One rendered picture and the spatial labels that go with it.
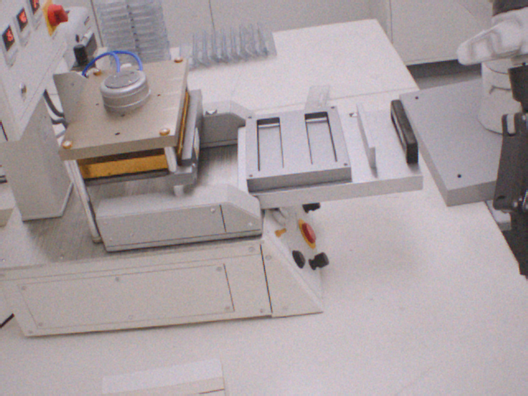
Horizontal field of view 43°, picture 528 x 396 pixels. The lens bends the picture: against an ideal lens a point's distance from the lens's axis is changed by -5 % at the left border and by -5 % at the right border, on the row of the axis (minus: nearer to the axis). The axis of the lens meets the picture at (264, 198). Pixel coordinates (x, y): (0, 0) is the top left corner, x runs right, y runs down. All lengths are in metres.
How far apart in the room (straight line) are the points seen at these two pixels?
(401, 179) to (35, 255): 0.60
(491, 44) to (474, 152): 0.77
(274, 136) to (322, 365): 0.40
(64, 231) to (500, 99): 0.91
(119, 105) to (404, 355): 0.60
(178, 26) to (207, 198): 2.66
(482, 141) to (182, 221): 0.72
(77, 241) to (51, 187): 0.11
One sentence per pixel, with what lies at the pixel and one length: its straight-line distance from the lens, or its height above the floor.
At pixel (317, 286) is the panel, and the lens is 1.20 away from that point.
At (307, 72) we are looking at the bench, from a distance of 1.95.
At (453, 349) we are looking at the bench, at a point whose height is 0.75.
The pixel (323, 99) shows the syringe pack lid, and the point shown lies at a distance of 1.75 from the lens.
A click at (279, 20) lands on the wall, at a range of 3.68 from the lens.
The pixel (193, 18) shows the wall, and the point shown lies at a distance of 3.65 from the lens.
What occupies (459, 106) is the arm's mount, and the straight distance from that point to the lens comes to 1.64.
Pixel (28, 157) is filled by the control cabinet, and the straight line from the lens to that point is 1.18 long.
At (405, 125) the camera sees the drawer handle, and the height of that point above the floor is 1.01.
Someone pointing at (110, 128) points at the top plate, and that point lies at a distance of 1.07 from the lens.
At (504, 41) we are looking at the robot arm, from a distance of 0.72.
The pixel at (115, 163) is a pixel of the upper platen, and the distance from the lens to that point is 1.08.
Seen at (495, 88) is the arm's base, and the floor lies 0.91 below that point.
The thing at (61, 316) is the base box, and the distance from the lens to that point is 1.23.
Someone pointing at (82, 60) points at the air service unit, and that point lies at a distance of 1.39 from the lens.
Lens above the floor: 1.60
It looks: 36 degrees down
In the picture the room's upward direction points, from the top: 9 degrees counter-clockwise
